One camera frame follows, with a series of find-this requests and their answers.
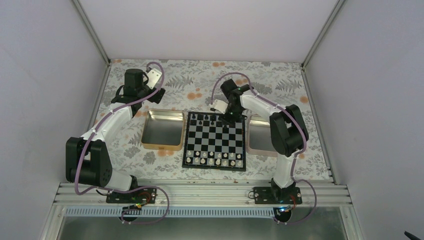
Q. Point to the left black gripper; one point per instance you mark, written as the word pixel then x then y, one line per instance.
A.
pixel 157 99

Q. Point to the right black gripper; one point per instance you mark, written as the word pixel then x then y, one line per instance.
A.
pixel 228 121

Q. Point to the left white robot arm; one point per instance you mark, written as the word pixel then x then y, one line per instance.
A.
pixel 87 160

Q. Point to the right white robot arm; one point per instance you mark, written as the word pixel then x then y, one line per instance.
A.
pixel 288 132

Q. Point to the pink metal tin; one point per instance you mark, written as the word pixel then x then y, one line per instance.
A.
pixel 259 140

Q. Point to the black white chessboard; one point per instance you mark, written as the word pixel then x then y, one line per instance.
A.
pixel 214 147

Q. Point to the gold metal tin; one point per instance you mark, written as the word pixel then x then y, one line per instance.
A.
pixel 163 130

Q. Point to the floral table mat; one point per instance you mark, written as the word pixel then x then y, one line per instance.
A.
pixel 190 85

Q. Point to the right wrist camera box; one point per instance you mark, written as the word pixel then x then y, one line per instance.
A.
pixel 219 105

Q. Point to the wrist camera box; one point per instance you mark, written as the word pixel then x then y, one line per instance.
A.
pixel 219 105
pixel 153 77

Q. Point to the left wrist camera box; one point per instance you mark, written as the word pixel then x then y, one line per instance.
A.
pixel 153 77

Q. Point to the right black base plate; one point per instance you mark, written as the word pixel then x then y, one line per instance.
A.
pixel 268 195

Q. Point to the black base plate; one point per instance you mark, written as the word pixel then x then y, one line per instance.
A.
pixel 143 196
pixel 268 195

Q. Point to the left frame post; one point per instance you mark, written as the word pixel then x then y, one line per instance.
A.
pixel 90 29

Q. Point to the frame post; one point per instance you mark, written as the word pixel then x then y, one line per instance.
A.
pixel 90 29
pixel 328 23

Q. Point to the aluminium frame rail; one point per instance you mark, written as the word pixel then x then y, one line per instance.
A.
pixel 225 193

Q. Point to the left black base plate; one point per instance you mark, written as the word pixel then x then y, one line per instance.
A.
pixel 143 196

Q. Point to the white slotted cable duct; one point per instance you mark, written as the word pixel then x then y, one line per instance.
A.
pixel 172 212

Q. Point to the right frame post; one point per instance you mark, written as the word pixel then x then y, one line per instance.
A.
pixel 328 23

